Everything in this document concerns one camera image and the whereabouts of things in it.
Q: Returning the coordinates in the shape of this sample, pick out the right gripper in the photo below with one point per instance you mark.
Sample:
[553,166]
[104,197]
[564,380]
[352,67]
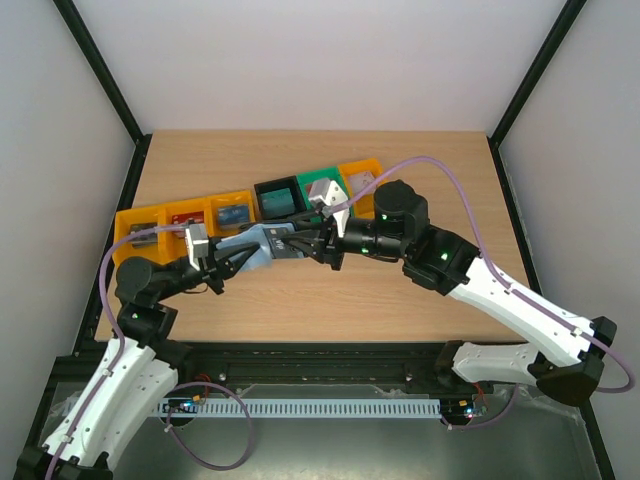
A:
[329,245]

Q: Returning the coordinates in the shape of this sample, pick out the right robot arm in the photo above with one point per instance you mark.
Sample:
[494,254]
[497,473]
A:
[562,354]

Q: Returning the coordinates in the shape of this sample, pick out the frame post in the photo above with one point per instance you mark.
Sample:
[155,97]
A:
[561,27]
[87,45]

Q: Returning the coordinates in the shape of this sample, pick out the black bin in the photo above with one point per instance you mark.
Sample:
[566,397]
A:
[290,182]

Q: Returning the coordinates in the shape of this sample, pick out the white slotted cable duct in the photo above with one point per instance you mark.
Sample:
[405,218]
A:
[312,408]

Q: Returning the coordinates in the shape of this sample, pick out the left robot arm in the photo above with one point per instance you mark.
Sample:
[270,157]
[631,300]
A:
[140,365]

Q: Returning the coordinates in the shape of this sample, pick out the red card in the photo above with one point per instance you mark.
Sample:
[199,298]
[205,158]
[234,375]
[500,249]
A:
[184,219]

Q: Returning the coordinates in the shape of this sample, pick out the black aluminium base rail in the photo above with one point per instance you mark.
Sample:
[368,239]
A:
[414,368]

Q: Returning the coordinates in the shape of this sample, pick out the teal card stack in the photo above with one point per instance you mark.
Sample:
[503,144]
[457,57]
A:
[277,203]

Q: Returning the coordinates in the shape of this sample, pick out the right frame post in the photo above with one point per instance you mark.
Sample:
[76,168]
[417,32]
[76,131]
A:
[561,27]

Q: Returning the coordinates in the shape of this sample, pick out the black leather card holder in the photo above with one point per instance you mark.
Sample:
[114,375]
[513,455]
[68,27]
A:
[265,245]

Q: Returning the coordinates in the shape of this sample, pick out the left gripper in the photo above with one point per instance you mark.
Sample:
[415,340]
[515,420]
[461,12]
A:
[225,266]

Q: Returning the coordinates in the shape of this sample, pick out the black VIP card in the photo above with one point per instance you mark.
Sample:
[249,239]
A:
[279,249]

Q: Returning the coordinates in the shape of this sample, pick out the right yellow bin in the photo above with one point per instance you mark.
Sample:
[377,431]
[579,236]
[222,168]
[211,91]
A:
[364,207]

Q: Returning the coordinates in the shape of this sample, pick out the left frame post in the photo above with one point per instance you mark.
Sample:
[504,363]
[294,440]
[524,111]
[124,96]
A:
[87,45]

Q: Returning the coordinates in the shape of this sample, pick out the blue card stack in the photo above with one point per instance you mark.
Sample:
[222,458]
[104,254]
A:
[232,216]

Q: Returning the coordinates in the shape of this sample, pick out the white patterned card stack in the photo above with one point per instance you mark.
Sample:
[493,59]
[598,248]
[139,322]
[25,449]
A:
[360,180]

